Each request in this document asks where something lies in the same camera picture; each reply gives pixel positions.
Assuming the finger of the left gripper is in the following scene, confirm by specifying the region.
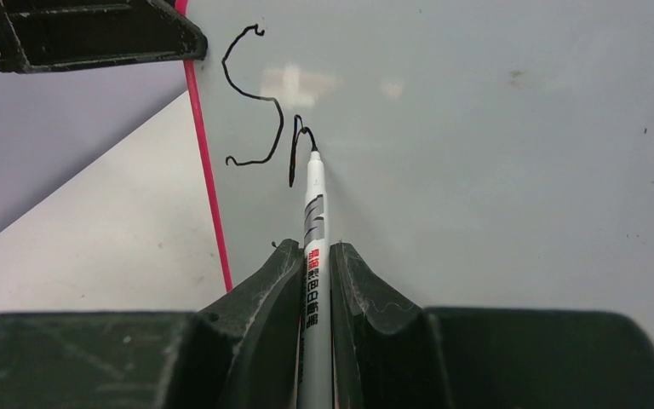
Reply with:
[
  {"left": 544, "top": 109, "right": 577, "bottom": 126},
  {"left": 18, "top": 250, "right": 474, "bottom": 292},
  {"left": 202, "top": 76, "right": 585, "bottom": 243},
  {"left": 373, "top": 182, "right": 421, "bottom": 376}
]
[{"left": 0, "top": 0, "right": 208, "bottom": 74}]

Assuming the pink framed whiteboard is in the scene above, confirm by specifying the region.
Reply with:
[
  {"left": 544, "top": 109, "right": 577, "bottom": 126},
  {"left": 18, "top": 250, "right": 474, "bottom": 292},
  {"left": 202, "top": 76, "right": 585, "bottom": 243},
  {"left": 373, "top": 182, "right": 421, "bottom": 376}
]
[{"left": 186, "top": 1, "right": 654, "bottom": 342}]

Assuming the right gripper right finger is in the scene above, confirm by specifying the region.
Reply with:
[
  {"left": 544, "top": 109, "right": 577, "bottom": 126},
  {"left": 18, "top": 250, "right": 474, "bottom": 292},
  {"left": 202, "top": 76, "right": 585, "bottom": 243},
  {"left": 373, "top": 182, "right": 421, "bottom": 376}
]
[{"left": 330, "top": 243, "right": 654, "bottom": 408}]

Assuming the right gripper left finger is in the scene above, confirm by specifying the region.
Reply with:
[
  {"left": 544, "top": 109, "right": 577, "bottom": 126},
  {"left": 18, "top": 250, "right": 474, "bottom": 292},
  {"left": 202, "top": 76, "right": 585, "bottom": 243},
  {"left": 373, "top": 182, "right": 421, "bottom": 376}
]
[{"left": 0, "top": 239, "right": 303, "bottom": 408}]

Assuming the white whiteboard marker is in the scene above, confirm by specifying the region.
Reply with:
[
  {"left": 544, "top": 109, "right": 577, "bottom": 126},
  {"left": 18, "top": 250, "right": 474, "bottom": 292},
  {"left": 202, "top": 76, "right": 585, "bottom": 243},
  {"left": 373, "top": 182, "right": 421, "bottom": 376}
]
[{"left": 296, "top": 149, "right": 334, "bottom": 408}]

